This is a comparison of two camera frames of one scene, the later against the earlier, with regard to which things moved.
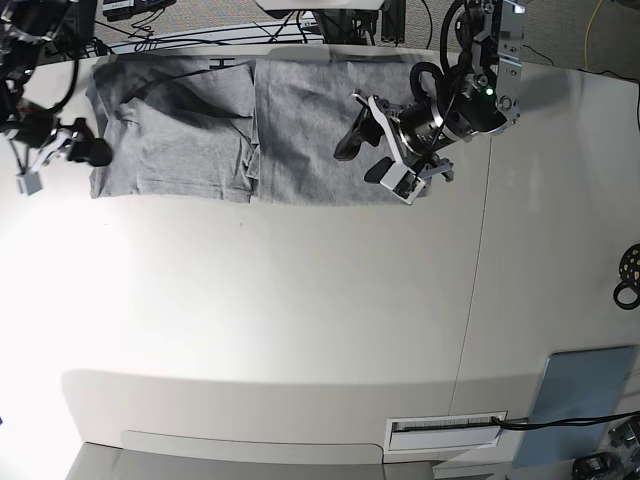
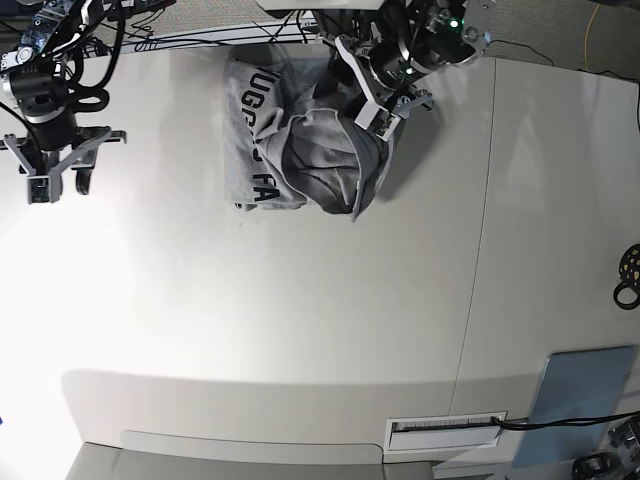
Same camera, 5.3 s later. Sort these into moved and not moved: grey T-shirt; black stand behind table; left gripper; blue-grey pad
Moved: left gripper; grey T-shirt
Not moved: blue-grey pad; black stand behind table
